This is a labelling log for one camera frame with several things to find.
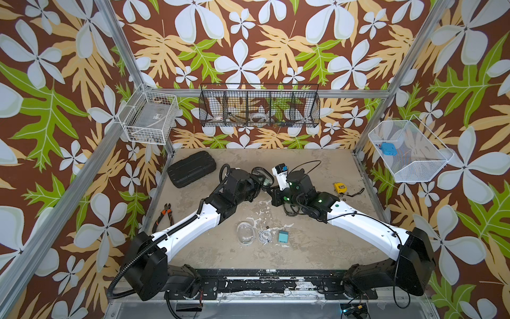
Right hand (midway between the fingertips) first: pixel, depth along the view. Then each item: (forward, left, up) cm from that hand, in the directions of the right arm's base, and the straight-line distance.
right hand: (266, 189), depth 78 cm
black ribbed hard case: (+23, +39, -14) cm, 47 cm away
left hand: (+3, -1, +5) cm, 6 cm away
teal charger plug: (-12, -8, -20) cm, 25 cm away
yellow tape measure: (+13, -40, -19) cm, 46 cm away
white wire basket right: (+9, -61, +9) cm, 63 cm away
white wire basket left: (+28, +51, +14) cm, 60 cm away
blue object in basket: (+18, -55, +5) cm, 58 cm away
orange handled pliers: (+3, +48, -20) cm, 52 cm away
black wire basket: (+42, +2, +11) cm, 44 cm away
